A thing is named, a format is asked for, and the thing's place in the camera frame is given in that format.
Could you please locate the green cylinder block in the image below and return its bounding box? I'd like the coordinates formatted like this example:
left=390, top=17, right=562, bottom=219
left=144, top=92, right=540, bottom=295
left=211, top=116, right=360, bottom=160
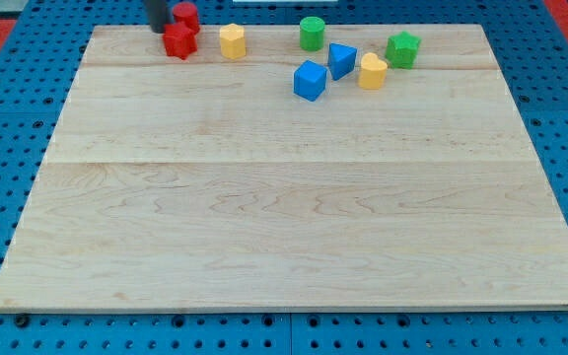
left=299, top=16, right=325, bottom=51

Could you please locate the yellow hexagon block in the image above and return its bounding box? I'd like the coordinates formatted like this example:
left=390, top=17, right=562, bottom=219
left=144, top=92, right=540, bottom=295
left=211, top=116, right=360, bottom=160
left=219, top=24, right=247, bottom=59

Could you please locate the light wooden board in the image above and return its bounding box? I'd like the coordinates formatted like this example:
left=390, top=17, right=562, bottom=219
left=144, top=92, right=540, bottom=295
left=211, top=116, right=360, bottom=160
left=0, top=25, right=568, bottom=314

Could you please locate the blue cube block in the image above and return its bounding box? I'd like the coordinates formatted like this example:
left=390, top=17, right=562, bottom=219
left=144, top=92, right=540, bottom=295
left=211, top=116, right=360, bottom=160
left=293, top=60, right=327, bottom=102

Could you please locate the blue triangle block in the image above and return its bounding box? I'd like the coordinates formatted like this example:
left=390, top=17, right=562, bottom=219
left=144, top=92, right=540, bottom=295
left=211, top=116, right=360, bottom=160
left=327, top=42, right=357, bottom=81

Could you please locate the yellow heart block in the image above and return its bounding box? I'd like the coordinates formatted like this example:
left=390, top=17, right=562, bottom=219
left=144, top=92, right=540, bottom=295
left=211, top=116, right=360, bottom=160
left=358, top=52, right=389, bottom=90

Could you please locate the red star block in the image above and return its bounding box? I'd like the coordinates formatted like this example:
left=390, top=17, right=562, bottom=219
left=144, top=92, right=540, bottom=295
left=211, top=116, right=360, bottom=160
left=162, top=22, right=197, bottom=60

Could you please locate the green star block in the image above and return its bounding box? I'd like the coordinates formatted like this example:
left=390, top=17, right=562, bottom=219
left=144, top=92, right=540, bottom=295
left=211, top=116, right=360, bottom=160
left=385, top=32, right=421, bottom=69

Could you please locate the red cylinder block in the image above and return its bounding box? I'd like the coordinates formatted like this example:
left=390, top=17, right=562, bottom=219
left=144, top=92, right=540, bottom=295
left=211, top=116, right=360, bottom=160
left=172, top=1, right=200, bottom=34

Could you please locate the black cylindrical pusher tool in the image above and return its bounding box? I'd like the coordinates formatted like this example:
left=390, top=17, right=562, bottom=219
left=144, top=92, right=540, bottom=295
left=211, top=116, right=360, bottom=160
left=143, top=0, right=170, bottom=34

